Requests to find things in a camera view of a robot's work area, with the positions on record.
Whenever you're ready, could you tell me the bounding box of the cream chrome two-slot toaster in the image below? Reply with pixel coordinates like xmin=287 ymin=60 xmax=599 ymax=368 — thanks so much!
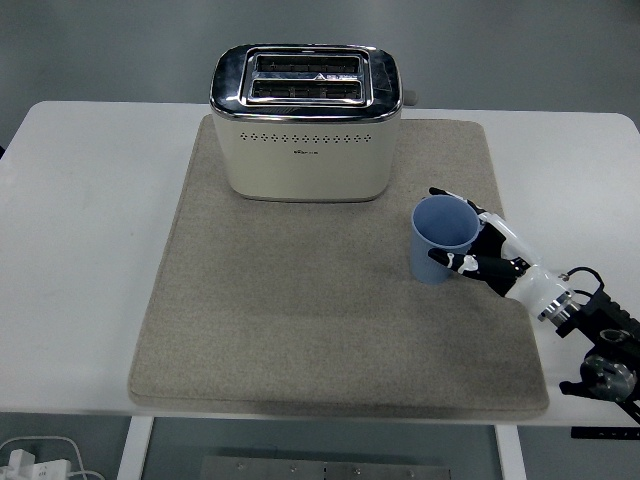
xmin=208 ymin=43 xmax=419 ymax=204

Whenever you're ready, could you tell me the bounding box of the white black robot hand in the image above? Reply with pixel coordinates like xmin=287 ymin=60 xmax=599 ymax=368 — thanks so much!
xmin=427 ymin=187 xmax=571 ymax=321

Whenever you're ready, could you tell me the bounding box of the white power strip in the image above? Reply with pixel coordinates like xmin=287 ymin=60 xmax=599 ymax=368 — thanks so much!
xmin=0 ymin=448 xmax=72 ymax=480

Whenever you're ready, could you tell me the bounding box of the grey metal plate with screws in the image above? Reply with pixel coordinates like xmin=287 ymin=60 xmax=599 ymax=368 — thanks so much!
xmin=198 ymin=455 xmax=454 ymax=480

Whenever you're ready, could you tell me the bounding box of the white power cable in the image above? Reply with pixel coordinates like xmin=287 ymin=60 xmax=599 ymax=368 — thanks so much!
xmin=0 ymin=435 xmax=107 ymax=480

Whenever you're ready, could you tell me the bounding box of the black table control panel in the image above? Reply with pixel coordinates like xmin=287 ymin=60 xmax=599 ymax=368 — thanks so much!
xmin=570 ymin=426 xmax=640 ymax=441

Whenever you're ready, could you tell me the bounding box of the beige fabric table mat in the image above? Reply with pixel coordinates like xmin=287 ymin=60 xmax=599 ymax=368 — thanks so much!
xmin=127 ymin=113 xmax=550 ymax=420

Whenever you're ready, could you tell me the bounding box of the white table leg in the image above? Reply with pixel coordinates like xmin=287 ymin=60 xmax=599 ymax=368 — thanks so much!
xmin=494 ymin=424 xmax=529 ymax=480
xmin=115 ymin=415 xmax=156 ymax=480

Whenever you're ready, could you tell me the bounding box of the blue ribbed plastic cup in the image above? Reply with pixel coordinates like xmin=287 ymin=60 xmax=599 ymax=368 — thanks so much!
xmin=409 ymin=194 xmax=482 ymax=286

